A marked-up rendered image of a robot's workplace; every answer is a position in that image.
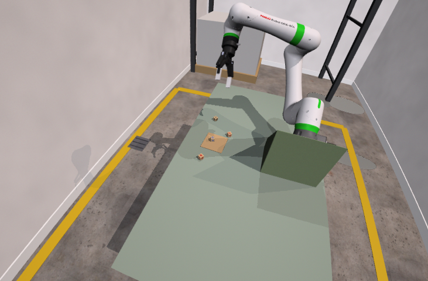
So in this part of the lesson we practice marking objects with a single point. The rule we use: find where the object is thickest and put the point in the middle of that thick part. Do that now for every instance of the tan mat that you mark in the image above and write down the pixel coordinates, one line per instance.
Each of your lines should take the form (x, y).
(216, 146)

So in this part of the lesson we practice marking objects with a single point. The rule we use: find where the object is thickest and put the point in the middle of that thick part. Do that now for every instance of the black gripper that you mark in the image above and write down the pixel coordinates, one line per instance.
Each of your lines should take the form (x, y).
(226, 58)

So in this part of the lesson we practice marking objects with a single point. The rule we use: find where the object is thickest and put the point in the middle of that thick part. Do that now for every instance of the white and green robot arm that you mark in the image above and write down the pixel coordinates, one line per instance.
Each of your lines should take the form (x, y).
(308, 110)

